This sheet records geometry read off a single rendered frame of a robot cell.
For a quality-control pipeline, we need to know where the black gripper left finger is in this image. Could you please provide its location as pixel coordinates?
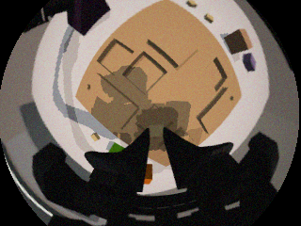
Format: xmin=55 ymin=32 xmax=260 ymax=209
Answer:
xmin=84 ymin=128 xmax=151 ymax=192

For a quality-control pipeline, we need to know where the orange block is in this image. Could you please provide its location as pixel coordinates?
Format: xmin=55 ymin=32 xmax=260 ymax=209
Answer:
xmin=144 ymin=163 xmax=153 ymax=185

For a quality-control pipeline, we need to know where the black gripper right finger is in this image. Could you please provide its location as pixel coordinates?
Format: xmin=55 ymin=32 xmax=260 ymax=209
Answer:
xmin=163 ymin=128 xmax=233 ymax=191

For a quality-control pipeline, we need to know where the tan puzzle board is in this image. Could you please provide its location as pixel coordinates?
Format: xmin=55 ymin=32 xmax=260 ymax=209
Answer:
xmin=75 ymin=0 xmax=242 ymax=147

